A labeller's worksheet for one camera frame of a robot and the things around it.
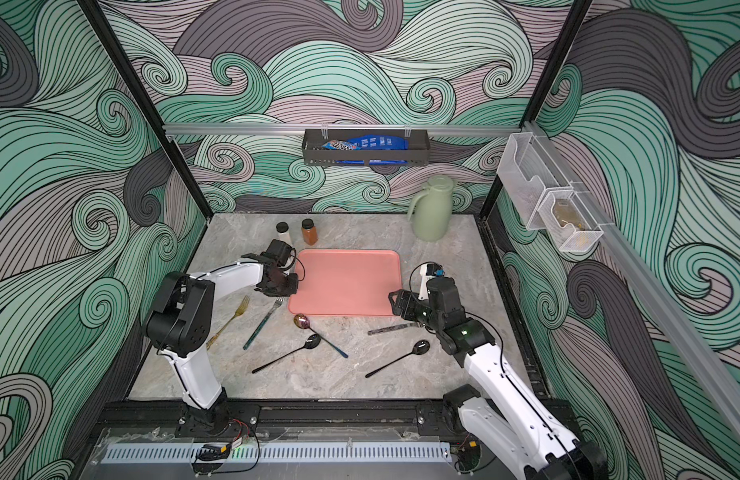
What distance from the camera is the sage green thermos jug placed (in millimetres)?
985

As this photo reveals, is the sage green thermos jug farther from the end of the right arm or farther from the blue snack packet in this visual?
the end of the right arm

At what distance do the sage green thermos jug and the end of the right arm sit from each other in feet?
1.28

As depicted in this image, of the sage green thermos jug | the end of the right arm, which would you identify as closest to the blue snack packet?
the sage green thermos jug

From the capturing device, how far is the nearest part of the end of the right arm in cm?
58
